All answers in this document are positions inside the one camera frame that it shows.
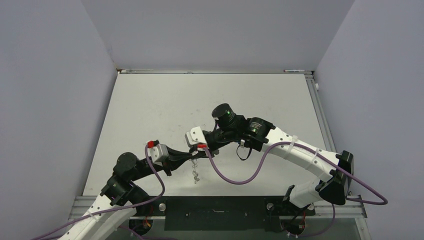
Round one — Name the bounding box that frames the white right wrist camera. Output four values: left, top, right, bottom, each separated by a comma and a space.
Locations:
184, 126, 207, 148

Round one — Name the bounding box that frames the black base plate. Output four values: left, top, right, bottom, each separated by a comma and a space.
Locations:
128, 196, 316, 234

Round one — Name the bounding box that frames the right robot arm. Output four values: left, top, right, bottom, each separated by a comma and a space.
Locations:
185, 103, 353, 214

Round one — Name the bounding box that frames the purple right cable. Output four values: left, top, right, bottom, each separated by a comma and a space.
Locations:
203, 142, 389, 206

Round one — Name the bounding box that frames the aluminium rail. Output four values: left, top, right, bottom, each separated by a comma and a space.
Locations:
304, 72, 337, 152
116, 69, 314, 75

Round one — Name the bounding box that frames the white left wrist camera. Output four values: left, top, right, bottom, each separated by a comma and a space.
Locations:
149, 143, 169, 166

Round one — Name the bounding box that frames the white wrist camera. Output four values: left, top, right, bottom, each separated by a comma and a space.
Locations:
149, 143, 169, 166
184, 126, 207, 148

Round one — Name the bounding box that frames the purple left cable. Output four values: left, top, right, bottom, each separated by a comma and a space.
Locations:
31, 144, 166, 240

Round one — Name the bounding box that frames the aluminium rail right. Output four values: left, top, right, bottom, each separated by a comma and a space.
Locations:
304, 72, 337, 152

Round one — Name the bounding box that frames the aluminium rail back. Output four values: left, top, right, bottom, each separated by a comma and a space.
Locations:
116, 69, 314, 75

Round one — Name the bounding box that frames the purple cable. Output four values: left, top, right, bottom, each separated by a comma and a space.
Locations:
203, 142, 389, 206
31, 144, 166, 240

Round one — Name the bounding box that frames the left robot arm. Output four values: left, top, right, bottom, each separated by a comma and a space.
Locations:
61, 141, 196, 240

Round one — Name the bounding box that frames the metal keyring plate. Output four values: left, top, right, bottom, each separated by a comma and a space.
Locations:
191, 159, 200, 184

